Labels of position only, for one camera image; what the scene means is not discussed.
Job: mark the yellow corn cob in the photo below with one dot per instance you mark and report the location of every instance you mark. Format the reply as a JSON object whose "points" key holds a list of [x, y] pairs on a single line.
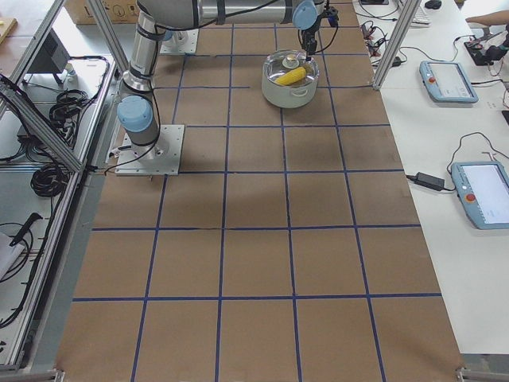
{"points": [[291, 77]]}

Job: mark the far teach pendant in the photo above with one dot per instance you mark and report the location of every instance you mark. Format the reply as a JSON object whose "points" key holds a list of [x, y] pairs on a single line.
{"points": [[447, 82]]}

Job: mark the teach pendant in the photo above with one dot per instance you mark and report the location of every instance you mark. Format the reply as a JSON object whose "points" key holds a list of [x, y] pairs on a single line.
{"points": [[447, 82], [482, 188]]}

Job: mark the near teach pendant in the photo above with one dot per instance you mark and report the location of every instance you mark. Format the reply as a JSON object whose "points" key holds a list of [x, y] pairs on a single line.
{"points": [[482, 188]]}

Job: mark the cardboard box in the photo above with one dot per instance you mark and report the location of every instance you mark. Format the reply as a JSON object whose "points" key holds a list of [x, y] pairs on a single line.
{"points": [[119, 11]]}

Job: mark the brown paper table mat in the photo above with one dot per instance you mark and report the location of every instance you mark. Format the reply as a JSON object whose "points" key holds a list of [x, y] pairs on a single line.
{"points": [[288, 247]]}

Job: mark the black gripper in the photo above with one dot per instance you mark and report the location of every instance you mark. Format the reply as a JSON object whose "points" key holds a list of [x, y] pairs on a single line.
{"points": [[308, 37]]}

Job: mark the grey-green cooking pot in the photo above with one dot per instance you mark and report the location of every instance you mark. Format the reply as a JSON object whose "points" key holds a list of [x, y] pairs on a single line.
{"points": [[288, 97]]}

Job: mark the glass pot lid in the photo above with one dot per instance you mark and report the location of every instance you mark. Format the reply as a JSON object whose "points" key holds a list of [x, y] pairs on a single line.
{"points": [[282, 61]]}

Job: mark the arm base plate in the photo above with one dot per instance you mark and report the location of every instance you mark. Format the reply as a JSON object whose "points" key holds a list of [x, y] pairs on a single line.
{"points": [[163, 159], [179, 43]]}

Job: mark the aluminium frame post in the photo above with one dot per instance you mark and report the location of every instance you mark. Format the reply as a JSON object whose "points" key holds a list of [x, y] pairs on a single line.
{"points": [[397, 36]]}

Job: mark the black power adapter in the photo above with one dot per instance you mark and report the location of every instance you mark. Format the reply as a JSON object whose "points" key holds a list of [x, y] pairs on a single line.
{"points": [[429, 181]]}

